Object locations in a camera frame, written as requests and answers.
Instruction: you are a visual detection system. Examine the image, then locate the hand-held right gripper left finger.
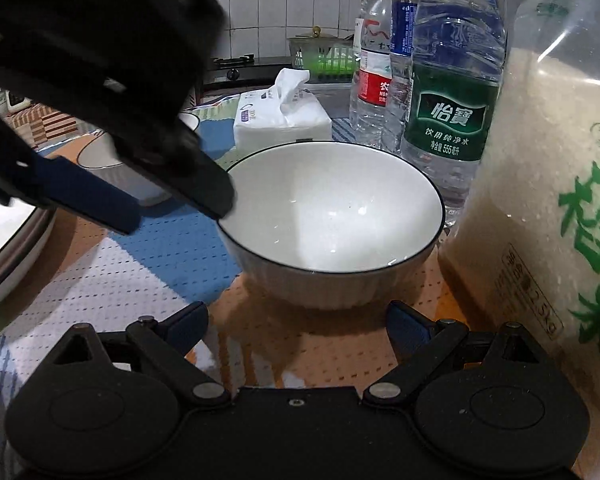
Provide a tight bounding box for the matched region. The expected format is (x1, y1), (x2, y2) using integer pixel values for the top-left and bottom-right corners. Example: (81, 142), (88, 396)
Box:
(45, 301), (231, 407)

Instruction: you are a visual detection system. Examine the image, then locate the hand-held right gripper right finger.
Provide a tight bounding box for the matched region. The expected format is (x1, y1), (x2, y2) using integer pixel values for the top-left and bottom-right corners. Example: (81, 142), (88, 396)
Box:
(364, 301), (546, 407)

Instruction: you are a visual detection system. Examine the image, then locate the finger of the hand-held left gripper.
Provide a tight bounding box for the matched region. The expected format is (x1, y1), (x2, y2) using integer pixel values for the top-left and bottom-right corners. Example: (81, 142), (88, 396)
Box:
(0, 97), (141, 235)
(117, 130), (237, 220)

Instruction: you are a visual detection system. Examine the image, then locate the white plate with black rim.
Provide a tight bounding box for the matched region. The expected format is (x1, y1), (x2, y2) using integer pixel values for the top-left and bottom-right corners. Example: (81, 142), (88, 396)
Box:
(0, 194), (57, 317)

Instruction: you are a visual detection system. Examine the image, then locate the striped counter cloth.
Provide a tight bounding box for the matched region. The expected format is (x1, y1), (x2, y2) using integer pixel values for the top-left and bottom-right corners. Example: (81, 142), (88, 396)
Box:
(7, 102), (88, 148)

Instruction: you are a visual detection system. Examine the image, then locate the white tissue pack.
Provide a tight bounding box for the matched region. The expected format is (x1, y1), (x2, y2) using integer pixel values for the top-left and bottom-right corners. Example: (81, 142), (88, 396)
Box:
(232, 67), (333, 151)

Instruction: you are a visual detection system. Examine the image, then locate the black gas stove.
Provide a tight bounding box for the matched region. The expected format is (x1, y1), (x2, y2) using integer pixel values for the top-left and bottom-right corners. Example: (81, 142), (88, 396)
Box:
(205, 54), (301, 86)

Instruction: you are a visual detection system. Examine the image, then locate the green plastic basket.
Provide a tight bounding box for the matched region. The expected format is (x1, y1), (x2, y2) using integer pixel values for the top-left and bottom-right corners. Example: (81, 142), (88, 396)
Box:
(287, 45), (361, 83)

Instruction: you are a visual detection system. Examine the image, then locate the cream cooking pot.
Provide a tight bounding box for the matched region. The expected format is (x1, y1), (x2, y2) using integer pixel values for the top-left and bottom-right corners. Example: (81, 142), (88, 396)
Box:
(287, 25), (351, 53)

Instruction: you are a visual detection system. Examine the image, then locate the clear bag of rice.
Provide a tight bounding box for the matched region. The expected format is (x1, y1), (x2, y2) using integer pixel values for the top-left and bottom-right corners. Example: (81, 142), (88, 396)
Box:
(437, 0), (600, 480)

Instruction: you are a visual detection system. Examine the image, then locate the red cap water bottle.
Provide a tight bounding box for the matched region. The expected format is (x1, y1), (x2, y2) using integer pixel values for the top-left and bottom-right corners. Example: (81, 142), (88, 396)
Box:
(349, 0), (401, 148)

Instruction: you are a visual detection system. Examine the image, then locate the green label water bottle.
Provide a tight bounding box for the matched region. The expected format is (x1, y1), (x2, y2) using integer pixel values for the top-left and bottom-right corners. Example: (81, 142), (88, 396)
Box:
(400, 0), (508, 221)

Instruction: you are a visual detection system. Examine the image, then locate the blue cap water bottle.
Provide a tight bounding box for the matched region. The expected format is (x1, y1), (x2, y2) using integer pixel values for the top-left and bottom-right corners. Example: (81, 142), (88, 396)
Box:
(382, 0), (421, 156)

